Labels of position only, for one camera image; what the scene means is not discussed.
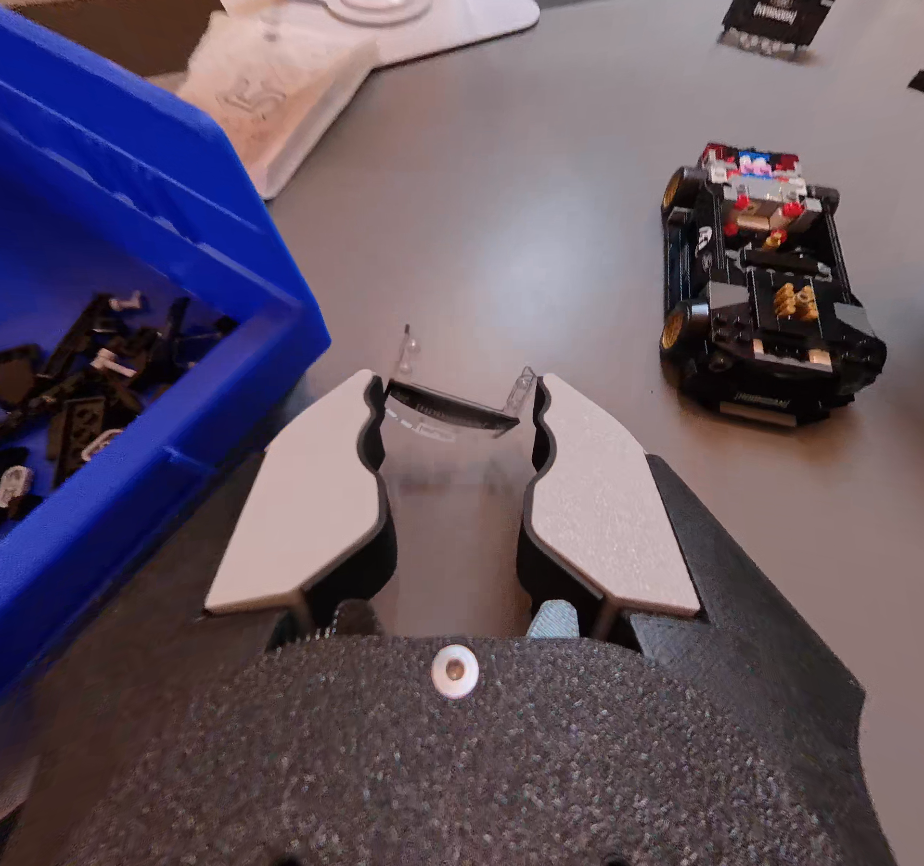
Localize white booklet stand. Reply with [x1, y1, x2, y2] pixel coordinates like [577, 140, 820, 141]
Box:
[216, 0, 544, 72]

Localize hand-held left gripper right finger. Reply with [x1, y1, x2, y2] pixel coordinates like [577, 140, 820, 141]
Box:
[516, 373, 706, 642]

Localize clear lego windshield piece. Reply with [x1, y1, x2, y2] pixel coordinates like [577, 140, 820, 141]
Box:
[377, 324, 539, 443]

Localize loose lego pieces in bin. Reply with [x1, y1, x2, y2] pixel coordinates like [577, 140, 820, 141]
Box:
[0, 288, 241, 522]

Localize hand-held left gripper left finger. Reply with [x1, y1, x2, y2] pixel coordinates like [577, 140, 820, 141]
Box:
[203, 369, 399, 619]

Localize white printed paper bag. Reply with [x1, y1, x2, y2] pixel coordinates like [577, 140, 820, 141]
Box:
[180, 11, 381, 202]

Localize black lego car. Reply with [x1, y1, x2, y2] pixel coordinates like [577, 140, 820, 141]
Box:
[657, 140, 890, 428]

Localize blue plastic bin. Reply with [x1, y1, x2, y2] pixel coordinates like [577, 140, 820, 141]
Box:
[0, 6, 334, 702]

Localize black printed lego plate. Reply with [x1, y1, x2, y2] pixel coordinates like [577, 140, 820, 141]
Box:
[718, 0, 843, 60]

